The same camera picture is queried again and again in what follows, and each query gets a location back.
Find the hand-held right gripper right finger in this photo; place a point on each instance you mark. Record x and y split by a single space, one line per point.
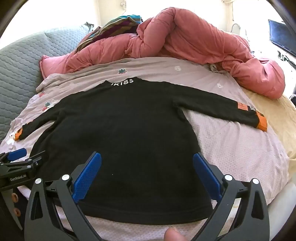
205 172

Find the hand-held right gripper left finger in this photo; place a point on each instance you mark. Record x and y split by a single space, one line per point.
89 171

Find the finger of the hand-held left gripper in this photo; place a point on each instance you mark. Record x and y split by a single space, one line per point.
34 156
17 153

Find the black sweater with orange cuffs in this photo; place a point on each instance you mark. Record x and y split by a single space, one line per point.
127 139

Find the person's right hand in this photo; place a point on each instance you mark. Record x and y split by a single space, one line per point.
173 235

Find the dark buttoned clothing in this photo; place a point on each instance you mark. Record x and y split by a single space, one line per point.
13 204

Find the pale pink printed bedsheet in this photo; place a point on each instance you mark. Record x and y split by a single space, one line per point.
231 143

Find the white mattress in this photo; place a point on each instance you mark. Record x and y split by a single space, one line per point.
279 204

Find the grey quilted headboard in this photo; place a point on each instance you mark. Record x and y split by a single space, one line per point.
23 69

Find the cream blanket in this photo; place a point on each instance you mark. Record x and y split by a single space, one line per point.
277 115

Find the pink duvet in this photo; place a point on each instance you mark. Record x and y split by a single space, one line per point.
185 34

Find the striped cloth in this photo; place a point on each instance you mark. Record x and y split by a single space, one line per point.
115 25

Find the black monitor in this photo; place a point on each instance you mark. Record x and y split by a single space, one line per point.
279 34

